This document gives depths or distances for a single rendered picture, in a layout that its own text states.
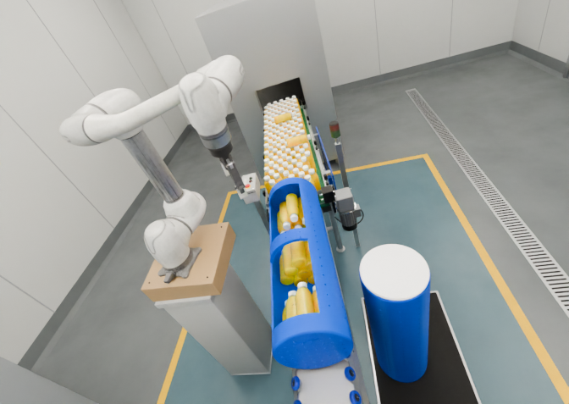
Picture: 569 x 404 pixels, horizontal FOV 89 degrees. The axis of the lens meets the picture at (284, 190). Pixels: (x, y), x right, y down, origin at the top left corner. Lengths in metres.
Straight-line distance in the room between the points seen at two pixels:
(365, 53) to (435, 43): 1.15
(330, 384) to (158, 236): 0.93
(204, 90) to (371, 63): 5.12
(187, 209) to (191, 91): 0.84
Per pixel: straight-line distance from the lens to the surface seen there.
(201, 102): 0.80
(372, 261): 1.37
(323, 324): 1.04
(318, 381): 1.30
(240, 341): 1.97
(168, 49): 6.12
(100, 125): 1.14
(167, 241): 1.45
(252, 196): 1.90
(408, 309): 1.34
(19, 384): 2.23
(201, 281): 1.50
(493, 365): 2.35
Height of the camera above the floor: 2.14
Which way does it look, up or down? 36 degrees down
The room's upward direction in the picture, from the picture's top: 20 degrees counter-clockwise
